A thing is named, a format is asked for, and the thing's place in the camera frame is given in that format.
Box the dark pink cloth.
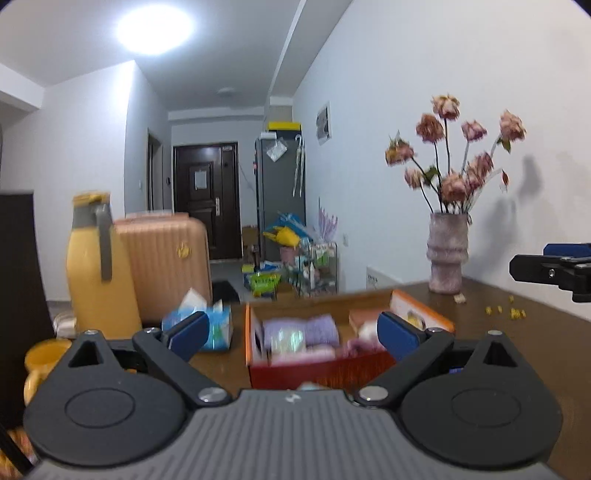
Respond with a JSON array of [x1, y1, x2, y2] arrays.
[[342, 338, 389, 360]]

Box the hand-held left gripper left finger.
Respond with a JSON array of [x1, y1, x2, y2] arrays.
[[68, 311, 232, 409]]

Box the yellow thermos jug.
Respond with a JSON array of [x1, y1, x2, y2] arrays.
[[66, 192, 143, 328]]

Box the dark wooden cabinet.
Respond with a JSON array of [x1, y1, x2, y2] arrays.
[[0, 194, 57, 416]]

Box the pink towel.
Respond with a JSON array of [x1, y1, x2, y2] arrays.
[[270, 345, 336, 366]]

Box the blue tissue pack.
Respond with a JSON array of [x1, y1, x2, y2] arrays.
[[161, 288, 233, 352]]

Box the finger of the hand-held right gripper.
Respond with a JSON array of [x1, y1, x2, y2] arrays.
[[509, 253, 591, 304], [543, 243, 591, 259]]

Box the grey refrigerator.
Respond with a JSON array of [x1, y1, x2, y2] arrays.
[[255, 134, 306, 265]]

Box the yellow crumbs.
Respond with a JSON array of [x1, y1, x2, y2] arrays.
[[485, 295, 527, 320]]

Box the green snack packet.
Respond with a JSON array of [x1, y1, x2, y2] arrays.
[[245, 272, 282, 297]]

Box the dark brown entrance door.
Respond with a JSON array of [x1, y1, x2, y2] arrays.
[[173, 142, 243, 262]]

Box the wall picture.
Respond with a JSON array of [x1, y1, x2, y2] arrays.
[[316, 102, 332, 145]]

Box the cardboard box by door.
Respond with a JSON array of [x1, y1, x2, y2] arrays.
[[242, 225, 260, 264]]

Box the white board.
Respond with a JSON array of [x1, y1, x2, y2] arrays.
[[366, 265, 408, 292]]

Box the black floor mat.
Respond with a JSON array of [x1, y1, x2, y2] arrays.
[[211, 279, 241, 305]]

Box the grey side door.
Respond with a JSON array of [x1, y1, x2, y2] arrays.
[[147, 129, 164, 213]]

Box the yellow bag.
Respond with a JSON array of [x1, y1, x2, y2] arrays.
[[263, 226, 301, 248]]

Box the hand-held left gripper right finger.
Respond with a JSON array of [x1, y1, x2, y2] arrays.
[[355, 311, 522, 409]]

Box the ceiling light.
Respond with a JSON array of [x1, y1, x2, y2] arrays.
[[115, 2, 195, 56]]

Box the pink suitcase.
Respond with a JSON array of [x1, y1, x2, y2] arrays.
[[113, 212, 213, 325]]

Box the orange cardboard box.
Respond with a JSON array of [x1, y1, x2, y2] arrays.
[[245, 290, 456, 391]]

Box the pale pink ribbed vase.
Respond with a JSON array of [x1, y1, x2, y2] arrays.
[[426, 212, 471, 295]]

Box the dried pink flowers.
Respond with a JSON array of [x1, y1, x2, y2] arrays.
[[385, 95, 527, 216]]

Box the hanging umbrellas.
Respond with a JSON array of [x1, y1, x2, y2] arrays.
[[293, 135, 307, 197]]

